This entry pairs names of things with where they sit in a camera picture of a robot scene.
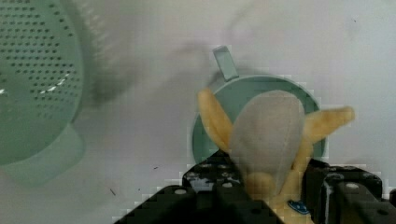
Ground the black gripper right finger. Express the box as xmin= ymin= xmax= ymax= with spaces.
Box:
xmin=302 ymin=160 xmax=396 ymax=224

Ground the green mug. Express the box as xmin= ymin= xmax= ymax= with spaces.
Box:
xmin=191 ymin=46 xmax=326 ymax=163

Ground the yellow plush banana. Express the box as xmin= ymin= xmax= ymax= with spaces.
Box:
xmin=197 ymin=89 xmax=355 ymax=224

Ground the green plastic colander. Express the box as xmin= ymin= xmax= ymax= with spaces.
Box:
xmin=0 ymin=0 xmax=86 ymax=186

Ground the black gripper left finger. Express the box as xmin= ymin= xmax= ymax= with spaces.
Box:
xmin=114 ymin=150 xmax=284 ymax=224

